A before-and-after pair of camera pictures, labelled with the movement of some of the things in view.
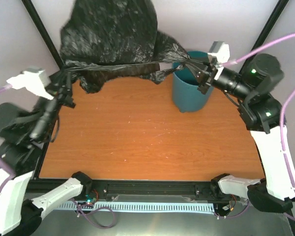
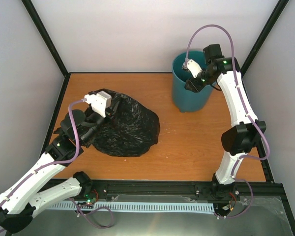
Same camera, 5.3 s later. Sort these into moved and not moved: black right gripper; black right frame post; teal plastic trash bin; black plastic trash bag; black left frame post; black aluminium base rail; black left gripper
Moved: black plastic trash bag; black right gripper; black left gripper
Not moved: black right frame post; black left frame post; black aluminium base rail; teal plastic trash bin
